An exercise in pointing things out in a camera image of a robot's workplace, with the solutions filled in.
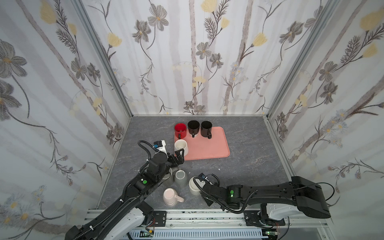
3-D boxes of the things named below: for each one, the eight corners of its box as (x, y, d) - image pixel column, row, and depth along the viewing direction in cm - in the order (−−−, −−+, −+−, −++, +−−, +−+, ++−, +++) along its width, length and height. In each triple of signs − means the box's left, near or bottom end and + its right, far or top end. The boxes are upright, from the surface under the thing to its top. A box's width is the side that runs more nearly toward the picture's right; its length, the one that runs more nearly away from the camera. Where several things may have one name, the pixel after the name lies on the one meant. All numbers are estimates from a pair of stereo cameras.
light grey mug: (176, 187, 86) (174, 181, 78) (177, 176, 90) (175, 169, 82) (188, 187, 86) (187, 181, 78) (188, 176, 91) (188, 169, 83)
